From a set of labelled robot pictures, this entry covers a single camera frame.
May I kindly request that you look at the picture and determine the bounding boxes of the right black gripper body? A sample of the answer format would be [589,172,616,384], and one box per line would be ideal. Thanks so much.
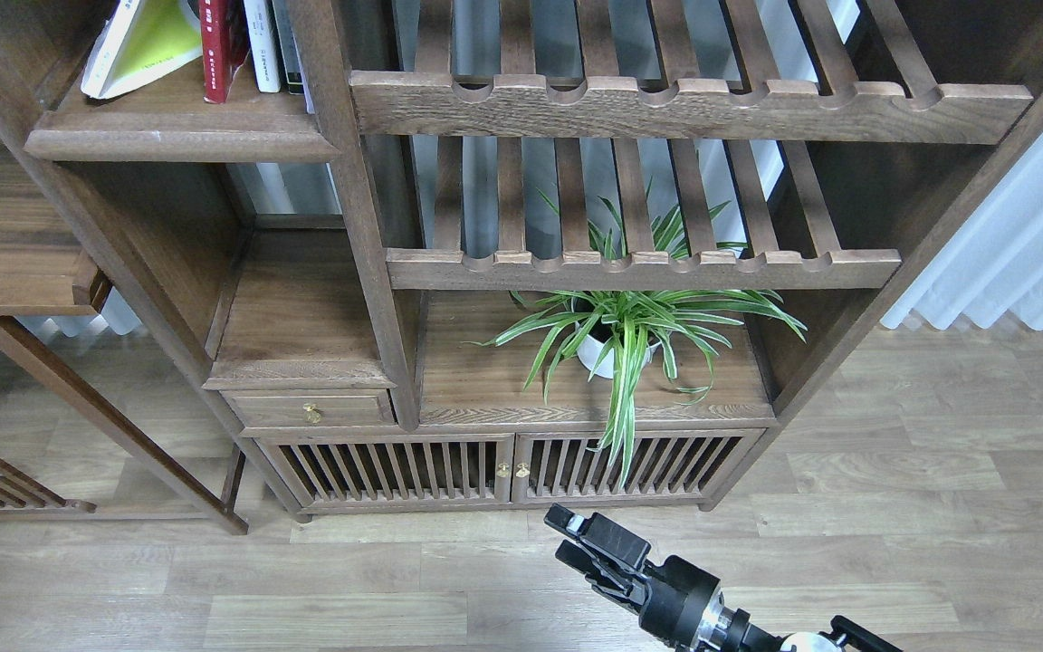
[593,554,729,651]

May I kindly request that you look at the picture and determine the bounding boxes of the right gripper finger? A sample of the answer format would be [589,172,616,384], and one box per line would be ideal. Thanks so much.
[556,540,608,587]
[545,503,651,580]

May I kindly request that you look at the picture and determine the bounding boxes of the red cover book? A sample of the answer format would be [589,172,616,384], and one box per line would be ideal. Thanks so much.
[197,1,250,104]

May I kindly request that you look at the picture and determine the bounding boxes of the yellow green cover book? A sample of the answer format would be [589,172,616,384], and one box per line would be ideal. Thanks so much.
[81,1,200,100]

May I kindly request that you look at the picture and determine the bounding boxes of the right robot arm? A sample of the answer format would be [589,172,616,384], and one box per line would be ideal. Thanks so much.
[545,503,895,651]

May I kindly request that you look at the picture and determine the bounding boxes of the brass cabinet door knobs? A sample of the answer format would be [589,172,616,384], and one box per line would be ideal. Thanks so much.
[495,463,531,478]

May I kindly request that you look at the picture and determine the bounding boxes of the white plant pot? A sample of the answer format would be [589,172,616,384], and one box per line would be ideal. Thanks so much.
[576,319,662,379]

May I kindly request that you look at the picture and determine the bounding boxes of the green spider plant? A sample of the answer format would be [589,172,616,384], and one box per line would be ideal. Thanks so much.
[472,186,809,490]

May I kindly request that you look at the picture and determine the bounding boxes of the brass drawer knob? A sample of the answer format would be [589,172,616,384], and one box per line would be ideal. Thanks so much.
[302,403,323,425]

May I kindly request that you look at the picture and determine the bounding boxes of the dark wooden bookshelf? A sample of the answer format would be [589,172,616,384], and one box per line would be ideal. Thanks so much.
[0,1,1043,520]

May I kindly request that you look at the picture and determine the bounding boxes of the white curtain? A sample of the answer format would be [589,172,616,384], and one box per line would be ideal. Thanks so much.
[881,135,1043,331]

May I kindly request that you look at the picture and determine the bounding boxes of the white upright book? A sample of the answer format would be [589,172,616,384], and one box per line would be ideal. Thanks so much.
[244,0,284,92]

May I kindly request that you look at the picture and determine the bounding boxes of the dark upright book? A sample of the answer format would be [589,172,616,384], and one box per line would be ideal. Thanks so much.
[272,0,305,95]

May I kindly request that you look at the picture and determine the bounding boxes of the wooden side furniture left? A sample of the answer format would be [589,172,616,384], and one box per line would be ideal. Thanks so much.
[0,137,146,523]

